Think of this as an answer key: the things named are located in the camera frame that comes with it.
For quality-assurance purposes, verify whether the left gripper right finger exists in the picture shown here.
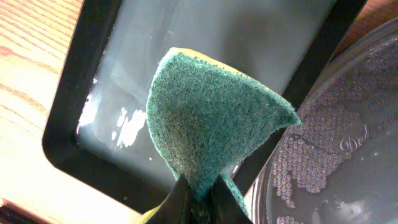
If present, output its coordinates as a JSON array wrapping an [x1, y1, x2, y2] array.
[[213, 175, 252, 224]]

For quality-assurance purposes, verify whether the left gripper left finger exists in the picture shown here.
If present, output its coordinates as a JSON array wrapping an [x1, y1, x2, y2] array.
[[146, 175, 192, 224]]

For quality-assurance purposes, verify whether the green yellow sponge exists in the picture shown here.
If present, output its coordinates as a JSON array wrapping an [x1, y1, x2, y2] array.
[[146, 47, 301, 223]]

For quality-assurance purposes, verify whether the black rectangular tray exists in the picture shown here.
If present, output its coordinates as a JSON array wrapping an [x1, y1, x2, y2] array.
[[42, 0, 365, 213]]

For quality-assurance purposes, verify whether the black round tray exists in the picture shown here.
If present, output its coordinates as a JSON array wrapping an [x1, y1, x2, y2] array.
[[249, 19, 397, 223]]

